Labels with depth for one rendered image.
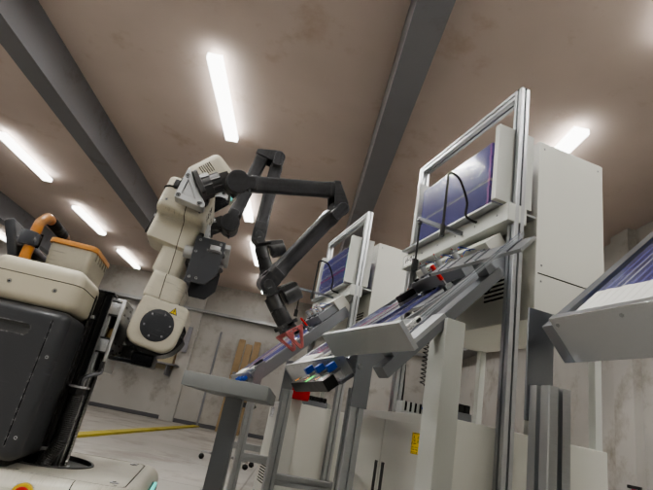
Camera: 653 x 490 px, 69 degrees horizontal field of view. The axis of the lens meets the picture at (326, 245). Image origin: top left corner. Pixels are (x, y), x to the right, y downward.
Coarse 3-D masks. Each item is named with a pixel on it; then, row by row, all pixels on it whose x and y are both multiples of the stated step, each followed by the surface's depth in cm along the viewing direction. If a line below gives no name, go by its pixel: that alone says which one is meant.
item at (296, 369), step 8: (312, 360) 167; (320, 360) 159; (328, 360) 152; (336, 360) 146; (344, 360) 140; (288, 368) 197; (296, 368) 186; (336, 368) 149; (344, 368) 144; (296, 376) 191; (336, 376) 152; (344, 376) 146
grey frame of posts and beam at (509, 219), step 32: (512, 192) 174; (480, 224) 182; (512, 224) 169; (512, 256) 163; (512, 288) 159; (512, 320) 156; (512, 352) 153; (512, 384) 149; (288, 416) 196; (352, 416) 129; (512, 416) 146; (352, 448) 127; (512, 448) 143; (352, 480) 124
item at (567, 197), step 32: (544, 160) 187; (576, 160) 193; (544, 192) 182; (576, 192) 188; (544, 224) 178; (576, 224) 183; (544, 256) 173; (576, 256) 179; (544, 288) 169; (576, 288) 174; (480, 320) 192; (480, 352) 231; (480, 384) 226; (480, 416) 221
